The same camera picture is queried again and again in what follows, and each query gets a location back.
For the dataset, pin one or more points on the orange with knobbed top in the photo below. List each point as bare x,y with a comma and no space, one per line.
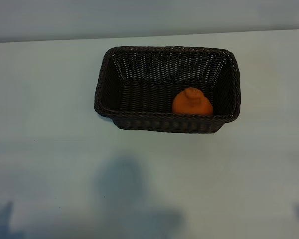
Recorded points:
192,104

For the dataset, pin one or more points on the dark brown woven basket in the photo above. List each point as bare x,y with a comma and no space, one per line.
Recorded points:
149,122

